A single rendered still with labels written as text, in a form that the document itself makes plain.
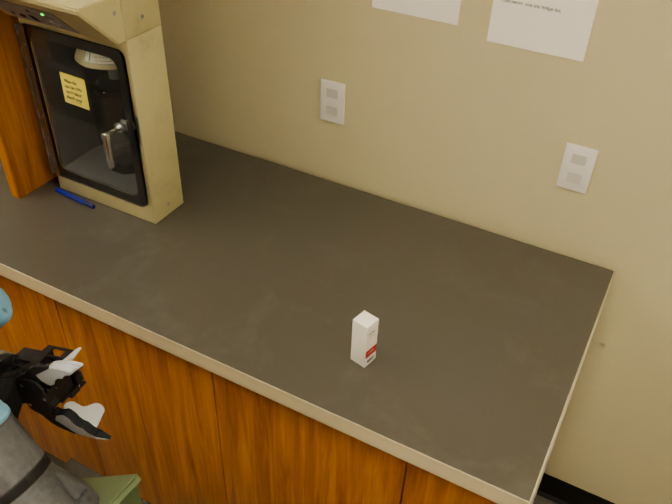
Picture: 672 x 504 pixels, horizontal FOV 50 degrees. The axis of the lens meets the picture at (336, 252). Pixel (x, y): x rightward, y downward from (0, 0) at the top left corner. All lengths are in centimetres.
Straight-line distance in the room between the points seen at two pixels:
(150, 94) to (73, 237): 40
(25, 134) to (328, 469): 111
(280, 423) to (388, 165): 74
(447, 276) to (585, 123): 45
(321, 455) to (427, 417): 27
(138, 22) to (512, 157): 89
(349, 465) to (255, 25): 111
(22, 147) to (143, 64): 47
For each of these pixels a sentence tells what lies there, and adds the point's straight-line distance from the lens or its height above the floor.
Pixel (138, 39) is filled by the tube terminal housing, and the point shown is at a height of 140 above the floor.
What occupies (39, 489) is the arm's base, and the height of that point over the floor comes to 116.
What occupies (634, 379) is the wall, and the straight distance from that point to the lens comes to 204.
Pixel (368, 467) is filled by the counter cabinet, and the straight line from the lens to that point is 148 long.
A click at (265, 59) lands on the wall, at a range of 195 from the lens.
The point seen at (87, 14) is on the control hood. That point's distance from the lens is 151.
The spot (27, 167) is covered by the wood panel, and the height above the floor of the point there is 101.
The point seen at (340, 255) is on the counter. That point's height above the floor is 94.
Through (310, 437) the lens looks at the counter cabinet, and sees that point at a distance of 151.
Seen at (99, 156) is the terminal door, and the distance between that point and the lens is 182.
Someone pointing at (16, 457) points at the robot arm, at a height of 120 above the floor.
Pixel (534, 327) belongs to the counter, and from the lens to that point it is 159.
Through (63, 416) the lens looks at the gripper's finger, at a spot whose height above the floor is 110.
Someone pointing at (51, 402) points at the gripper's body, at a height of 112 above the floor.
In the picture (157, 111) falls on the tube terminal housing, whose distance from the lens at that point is 172.
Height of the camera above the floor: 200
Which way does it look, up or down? 38 degrees down
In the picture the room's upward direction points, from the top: 2 degrees clockwise
